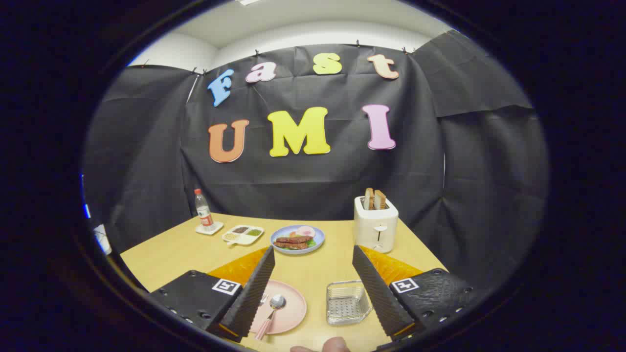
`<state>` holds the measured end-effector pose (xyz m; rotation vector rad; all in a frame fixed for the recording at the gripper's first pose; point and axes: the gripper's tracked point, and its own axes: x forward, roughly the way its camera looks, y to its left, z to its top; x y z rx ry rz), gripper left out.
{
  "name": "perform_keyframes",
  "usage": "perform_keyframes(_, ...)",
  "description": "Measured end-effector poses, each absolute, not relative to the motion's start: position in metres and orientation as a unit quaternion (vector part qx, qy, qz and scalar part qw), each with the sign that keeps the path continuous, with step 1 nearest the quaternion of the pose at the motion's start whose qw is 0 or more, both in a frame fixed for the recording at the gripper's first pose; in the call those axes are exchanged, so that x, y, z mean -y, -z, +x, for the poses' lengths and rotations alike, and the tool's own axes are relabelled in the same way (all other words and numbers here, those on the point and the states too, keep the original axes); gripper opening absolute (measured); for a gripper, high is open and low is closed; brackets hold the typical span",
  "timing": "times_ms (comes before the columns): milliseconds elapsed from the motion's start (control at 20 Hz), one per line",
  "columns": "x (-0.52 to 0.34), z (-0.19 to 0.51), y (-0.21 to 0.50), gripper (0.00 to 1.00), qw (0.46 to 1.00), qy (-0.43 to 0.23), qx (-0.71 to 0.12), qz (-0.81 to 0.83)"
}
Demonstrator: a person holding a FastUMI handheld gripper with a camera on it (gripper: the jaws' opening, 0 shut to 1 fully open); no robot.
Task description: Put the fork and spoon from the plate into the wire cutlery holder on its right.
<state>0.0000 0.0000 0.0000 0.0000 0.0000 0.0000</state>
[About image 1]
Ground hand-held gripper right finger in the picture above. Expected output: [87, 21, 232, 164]
[352, 244, 482, 342]

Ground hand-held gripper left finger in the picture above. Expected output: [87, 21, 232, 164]
[149, 245, 275, 343]

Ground spoon with checkered handle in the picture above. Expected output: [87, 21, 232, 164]
[254, 294, 287, 341]

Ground metal perforated basket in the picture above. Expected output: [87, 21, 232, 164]
[326, 281, 373, 326]

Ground pink plate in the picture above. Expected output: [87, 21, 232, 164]
[249, 280, 308, 335]

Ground white divided condiment dish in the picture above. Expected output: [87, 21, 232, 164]
[222, 225, 265, 246]

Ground white toaster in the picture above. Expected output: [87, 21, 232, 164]
[354, 196, 399, 254]

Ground brown grilled sausages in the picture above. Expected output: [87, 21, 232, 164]
[274, 236, 313, 250]

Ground blue plate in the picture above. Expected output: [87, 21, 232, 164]
[270, 225, 325, 255]

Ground clear plastic water bottle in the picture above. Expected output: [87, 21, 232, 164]
[194, 189, 216, 232]

